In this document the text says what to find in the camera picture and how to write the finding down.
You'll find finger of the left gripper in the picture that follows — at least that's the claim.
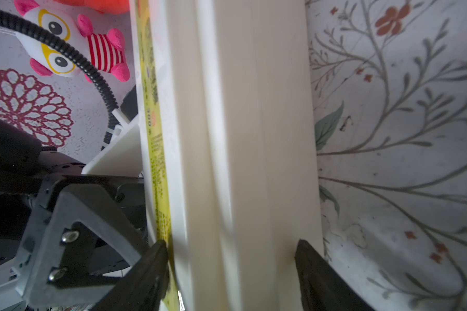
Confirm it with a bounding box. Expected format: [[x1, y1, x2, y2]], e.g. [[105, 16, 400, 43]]
[[14, 174, 149, 308]]

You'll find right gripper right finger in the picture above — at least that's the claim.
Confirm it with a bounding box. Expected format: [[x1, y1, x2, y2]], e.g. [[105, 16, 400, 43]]
[[294, 239, 372, 311]]

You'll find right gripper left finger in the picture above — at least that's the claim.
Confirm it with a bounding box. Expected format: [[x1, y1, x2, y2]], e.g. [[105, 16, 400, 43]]
[[92, 240, 169, 311]]

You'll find cream wrap dispenser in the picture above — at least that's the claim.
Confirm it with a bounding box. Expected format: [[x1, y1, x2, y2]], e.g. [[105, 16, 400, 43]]
[[130, 1, 323, 310]]

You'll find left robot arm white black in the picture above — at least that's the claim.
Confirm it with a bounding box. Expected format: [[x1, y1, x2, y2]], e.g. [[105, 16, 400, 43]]
[[0, 121, 168, 310]]

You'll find white plush with glasses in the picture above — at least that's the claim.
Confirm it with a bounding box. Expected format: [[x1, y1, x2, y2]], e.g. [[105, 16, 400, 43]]
[[14, 1, 131, 82]]

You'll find floral table mat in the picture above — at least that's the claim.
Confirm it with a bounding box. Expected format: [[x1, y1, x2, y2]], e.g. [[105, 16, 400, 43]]
[[305, 1, 467, 310]]

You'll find red plush toy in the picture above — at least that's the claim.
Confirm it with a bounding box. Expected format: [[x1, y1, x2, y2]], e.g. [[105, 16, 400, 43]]
[[54, 0, 130, 14]]

